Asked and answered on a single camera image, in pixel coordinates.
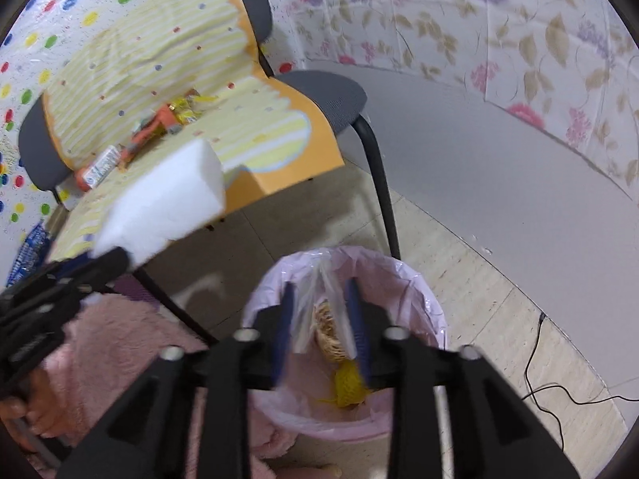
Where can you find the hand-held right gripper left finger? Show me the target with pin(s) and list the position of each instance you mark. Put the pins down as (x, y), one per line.
(283, 332)

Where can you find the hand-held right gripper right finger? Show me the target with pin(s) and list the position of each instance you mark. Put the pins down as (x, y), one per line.
(357, 332)

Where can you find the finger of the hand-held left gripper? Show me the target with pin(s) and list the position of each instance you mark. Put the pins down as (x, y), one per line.
(107, 264)

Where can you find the clear plastic bag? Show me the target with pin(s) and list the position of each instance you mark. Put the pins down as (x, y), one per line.
(312, 304)

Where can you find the pink lined trash bin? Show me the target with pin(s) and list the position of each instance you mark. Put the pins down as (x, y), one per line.
(399, 279)

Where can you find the white foam block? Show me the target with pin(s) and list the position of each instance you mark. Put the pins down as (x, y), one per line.
(164, 199)

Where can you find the white and orange packet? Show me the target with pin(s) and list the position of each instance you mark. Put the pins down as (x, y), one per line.
(100, 167)

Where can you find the yellow snack wrapper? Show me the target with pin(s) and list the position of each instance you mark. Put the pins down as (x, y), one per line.
(192, 107)

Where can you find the person's left hand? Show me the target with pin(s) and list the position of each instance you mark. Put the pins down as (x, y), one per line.
(42, 409)

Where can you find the beige woven item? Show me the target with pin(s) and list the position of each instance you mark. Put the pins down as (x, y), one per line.
(327, 332)

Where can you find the yellow mesh net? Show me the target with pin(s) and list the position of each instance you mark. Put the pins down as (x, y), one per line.
(347, 381)

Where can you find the pink fleece clothing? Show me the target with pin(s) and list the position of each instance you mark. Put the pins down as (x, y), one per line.
(135, 344)

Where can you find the yellow striped dotted sheet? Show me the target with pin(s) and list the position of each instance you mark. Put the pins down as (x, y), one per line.
(164, 55)

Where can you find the grey chair with black legs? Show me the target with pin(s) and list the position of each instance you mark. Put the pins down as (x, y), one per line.
(324, 100)

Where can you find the polka dot wall sheet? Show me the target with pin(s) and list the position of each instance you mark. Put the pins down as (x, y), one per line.
(35, 35)

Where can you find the floral wall sheet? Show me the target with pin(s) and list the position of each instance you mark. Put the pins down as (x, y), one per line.
(449, 35)

